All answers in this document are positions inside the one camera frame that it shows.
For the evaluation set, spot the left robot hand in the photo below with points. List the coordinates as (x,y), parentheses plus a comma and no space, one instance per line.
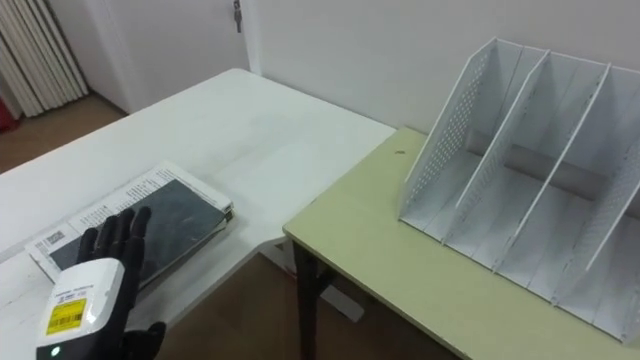
(95,295)

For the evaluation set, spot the white metal file organizer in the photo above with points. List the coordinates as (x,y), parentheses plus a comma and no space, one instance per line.
(530,185)

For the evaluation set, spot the black and white book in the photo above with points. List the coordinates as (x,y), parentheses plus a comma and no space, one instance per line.
(170,220)

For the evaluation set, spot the white table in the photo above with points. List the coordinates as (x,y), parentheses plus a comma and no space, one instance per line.
(210,150)

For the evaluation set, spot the yellow-green desk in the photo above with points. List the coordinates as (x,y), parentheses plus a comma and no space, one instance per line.
(400,280)

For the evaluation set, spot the white door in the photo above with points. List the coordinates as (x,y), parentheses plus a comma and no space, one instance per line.
(170,45)

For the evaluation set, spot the red object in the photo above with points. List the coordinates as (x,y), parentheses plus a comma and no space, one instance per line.
(7,117)

